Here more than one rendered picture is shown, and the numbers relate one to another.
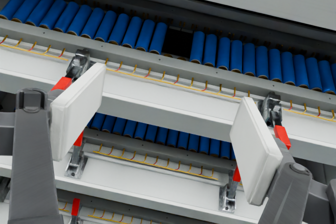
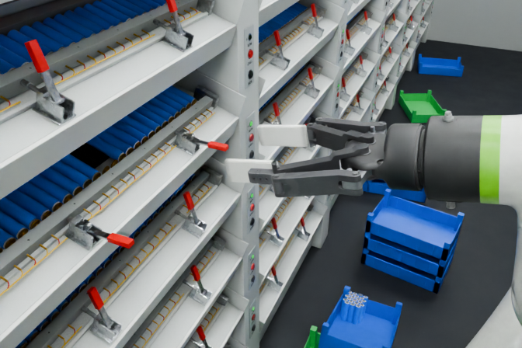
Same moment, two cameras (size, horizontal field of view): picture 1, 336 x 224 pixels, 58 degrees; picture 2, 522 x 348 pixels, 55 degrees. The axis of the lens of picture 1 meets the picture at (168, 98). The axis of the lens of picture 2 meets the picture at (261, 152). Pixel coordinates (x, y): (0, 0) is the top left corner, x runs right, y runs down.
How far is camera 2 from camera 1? 0.55 m
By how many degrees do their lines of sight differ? 54
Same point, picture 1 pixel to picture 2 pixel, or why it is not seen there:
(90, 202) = not seen: outside the picture
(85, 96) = (256, 164)
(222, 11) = not seen: hidden behind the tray
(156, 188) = (161, 271)
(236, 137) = (272, 140)
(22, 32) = (16, 257)
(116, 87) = (115, 217)
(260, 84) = (168, 133)
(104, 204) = not seen: outside the picture
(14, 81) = (55, 295)
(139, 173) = (140, 279)
